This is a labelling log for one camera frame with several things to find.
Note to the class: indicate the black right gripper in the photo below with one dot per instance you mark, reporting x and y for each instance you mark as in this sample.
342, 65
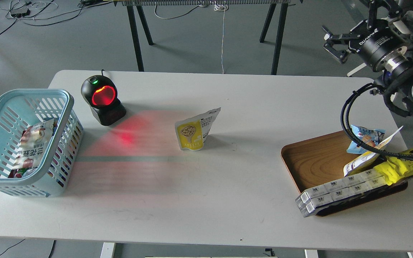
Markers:
380, 44

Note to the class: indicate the yellow white snack pouch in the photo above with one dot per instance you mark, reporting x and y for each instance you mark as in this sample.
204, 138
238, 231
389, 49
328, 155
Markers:
191, 133

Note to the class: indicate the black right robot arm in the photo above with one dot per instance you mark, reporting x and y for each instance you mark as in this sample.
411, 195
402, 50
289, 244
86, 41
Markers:
397, 92

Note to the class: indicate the blue snack bag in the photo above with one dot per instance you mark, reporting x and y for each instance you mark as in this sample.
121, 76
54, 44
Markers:
368, 136

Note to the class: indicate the yellow cartoon snack bag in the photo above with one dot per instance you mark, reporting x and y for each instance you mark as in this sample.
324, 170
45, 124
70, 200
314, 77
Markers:
393, 169

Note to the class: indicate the red white snack bag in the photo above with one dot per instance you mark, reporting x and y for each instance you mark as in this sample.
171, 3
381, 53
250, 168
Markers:
32, 147

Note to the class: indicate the light blue plastic basket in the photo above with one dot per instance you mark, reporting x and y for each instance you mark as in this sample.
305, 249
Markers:
22, 108

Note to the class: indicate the white blue yellow pouch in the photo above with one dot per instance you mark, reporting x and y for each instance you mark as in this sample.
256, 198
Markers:
364, 160

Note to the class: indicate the brown wooden tray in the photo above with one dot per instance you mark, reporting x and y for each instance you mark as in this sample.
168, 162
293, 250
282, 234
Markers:
313, 162

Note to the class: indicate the clear wrapped white box pack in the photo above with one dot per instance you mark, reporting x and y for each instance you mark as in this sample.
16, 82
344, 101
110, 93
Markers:
329, 195

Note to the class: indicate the black trestle table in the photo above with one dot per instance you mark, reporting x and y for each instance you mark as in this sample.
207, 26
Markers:
203, 22

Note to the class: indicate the black barcode scanner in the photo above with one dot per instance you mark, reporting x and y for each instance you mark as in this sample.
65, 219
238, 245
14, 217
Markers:
102, 96

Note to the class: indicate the black power adapter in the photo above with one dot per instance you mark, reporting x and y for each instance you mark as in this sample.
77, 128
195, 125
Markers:
20, 13

